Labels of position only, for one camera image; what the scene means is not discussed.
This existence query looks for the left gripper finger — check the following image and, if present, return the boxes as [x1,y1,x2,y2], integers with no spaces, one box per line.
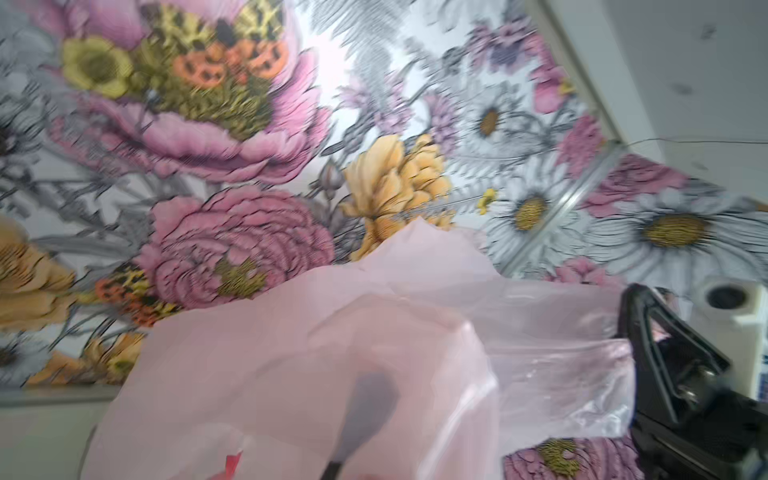
[320,371,400,480]

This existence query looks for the pink plastic bag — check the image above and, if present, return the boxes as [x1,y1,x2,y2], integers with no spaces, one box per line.
[81,222,641,479]

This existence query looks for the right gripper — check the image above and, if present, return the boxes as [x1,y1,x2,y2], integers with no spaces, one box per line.
[617,284,767,479]

